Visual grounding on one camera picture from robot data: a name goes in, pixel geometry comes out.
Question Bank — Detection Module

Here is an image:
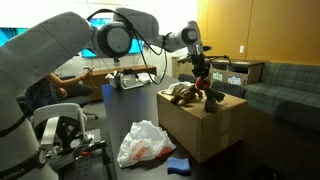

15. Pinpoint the low wooden bench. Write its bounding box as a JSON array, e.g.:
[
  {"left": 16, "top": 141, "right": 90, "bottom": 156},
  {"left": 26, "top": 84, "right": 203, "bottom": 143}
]
[{"left": 82, "top": 65, "right": 157, "bottom": 101}]

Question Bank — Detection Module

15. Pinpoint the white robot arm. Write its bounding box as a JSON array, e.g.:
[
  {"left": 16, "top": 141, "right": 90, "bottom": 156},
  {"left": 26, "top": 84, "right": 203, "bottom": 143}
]
[{"left": 0, "top": 7, "right": 204, "bottom": 180}]

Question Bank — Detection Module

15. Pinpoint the person in striped top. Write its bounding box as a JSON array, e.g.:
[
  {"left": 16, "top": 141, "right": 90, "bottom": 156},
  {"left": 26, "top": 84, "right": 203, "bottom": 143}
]
[{"left": 24, "top": 68, "right": 92, "bottom": 112}]

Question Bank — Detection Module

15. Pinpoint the black remote control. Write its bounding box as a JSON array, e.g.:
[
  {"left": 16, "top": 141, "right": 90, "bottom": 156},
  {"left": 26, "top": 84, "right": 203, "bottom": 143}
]
[{"left": 204, "top": 88, "right": 225, "bottom": 112}]

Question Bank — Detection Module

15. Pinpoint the dark chair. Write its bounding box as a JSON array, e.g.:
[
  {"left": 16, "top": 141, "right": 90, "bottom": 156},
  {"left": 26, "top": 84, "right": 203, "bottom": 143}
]
[
  {"left": 178, "top": 74, "right": 196, "bottom": 83},
  {"left": 211, "top": 81, "right": 246, "bottom": 98}
]

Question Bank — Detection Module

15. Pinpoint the brown plush toy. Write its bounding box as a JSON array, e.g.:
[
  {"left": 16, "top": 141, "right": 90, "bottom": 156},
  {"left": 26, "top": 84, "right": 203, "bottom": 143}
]
[{"left": 170, "top": 85, "right": 202, "bottom": 105}]

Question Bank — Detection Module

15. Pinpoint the wall television screen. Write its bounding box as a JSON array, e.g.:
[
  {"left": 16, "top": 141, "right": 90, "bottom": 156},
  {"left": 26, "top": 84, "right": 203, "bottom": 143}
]
[{"left": 81, "top": 18, "right": 143, "bottom": 59}]

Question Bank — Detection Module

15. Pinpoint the white plastic bag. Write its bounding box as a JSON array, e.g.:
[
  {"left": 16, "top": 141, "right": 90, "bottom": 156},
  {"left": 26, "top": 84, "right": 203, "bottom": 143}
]
[{"left": 117, "top": 120, "right": 176, "bottom": 168}]

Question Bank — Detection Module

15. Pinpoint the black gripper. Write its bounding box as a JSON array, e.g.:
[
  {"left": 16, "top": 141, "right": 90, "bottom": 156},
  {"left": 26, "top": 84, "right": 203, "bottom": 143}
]
[{"left": 191, "top": 54, "right": 210, "bottom": 78}]

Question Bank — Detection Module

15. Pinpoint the plaid green sofa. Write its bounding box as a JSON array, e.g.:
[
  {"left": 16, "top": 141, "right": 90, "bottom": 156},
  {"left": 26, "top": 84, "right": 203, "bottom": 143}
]
[{"left": 245, "top": 62, "right": 320, "bottom": 131}]

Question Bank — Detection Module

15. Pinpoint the wooden storage cabinet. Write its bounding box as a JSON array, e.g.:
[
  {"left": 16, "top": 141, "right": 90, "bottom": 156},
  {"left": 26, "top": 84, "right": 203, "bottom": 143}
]
[{"left": 171, "top": 55, "right": 266, "bottom": 88}]

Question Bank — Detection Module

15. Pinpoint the white cloth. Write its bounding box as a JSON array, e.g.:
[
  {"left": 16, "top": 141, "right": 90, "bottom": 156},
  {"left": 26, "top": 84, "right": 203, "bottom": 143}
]
[{"left": 162, "top": 81, "right": 192, "bottom": 95}]

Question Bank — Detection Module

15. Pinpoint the large cardboard box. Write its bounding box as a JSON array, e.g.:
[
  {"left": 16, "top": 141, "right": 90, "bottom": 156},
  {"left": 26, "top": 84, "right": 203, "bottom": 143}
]
[{"left": 157, "top": 90, "right": 248, "bottom": 163}]

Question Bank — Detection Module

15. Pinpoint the black office chair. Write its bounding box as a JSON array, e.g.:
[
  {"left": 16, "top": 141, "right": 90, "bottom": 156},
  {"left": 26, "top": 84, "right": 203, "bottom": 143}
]
[{"left": 60, "top": 83, "right": 93, "bottom": 108}]

